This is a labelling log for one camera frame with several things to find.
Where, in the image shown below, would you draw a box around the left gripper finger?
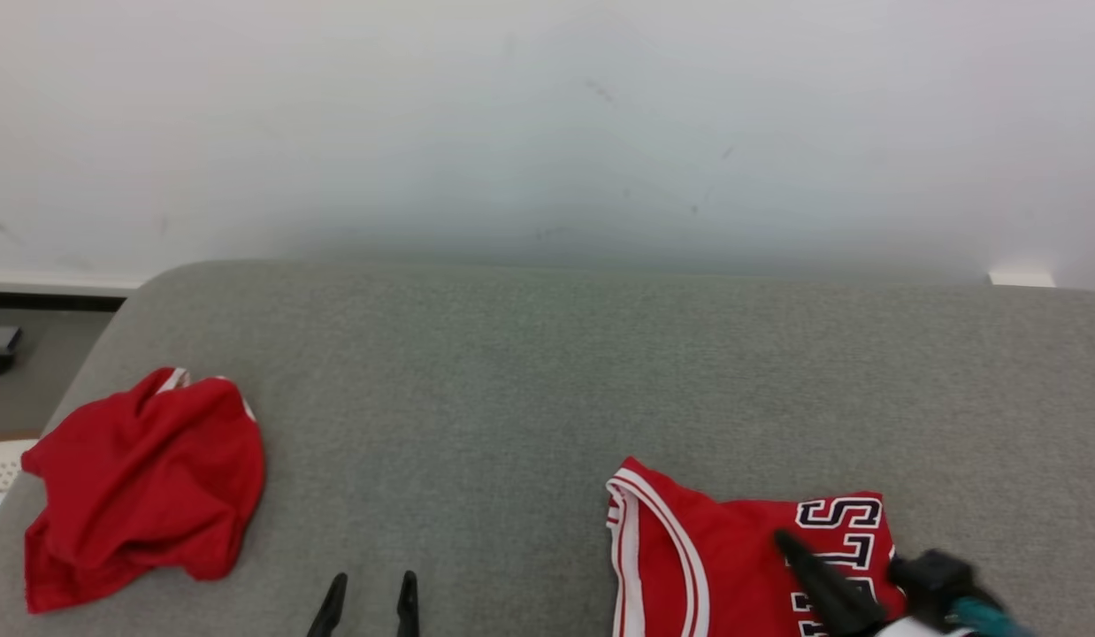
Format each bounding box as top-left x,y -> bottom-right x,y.
396,571 -> 421,637
307,572 -> 348,637

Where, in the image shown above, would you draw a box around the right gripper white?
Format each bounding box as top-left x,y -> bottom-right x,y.
774,529 -> 974,637

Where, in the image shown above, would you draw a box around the red basketball jersey black lettering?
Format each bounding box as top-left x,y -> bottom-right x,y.
606,457 -> 907,637

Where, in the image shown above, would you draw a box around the red shorts with white panels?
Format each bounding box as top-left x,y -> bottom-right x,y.
21,367 -> 267,615

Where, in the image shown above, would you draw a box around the grey fabric sofa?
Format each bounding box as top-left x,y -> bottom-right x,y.
0,259 -> 1095,637

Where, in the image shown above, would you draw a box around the white perforated basket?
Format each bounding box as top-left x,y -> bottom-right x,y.
0,439 -> 38,496

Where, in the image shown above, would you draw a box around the black skirting strip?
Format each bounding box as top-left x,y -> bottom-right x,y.
0,292 -> 129,313

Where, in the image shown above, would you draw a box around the white skirting board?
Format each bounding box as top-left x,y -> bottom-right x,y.
0,272 -> 146,296

